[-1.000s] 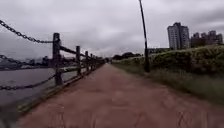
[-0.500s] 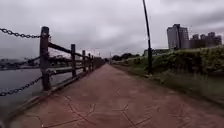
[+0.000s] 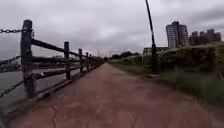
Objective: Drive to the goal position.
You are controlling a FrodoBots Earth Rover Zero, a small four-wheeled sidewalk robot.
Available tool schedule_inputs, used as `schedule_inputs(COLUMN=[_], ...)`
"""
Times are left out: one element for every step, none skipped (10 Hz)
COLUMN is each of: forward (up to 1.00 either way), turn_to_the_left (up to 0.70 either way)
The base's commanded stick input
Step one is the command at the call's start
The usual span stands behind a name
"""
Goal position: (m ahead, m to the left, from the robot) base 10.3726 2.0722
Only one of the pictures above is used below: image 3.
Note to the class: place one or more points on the group of distant buildings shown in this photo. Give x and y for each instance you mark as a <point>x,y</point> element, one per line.
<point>205,37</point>

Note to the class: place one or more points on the distant trees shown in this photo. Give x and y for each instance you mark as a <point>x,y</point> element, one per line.
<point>124,54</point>

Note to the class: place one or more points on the green hedge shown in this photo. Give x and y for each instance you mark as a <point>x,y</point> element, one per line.
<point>186,56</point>

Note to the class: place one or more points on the dark lamp pole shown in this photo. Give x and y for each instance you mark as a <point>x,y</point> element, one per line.
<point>153,50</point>

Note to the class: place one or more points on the grey water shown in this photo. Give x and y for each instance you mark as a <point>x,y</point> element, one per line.
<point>10,83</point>

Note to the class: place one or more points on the grass verge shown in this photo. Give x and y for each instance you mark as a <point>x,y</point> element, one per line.
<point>193,83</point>

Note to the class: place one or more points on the low dark building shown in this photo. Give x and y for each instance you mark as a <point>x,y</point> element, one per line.
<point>154,49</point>

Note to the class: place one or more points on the reddish paved path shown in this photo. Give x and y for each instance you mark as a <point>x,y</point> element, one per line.
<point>110,96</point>

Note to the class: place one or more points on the tall tower building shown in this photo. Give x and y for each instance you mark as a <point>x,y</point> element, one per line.
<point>176,34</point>

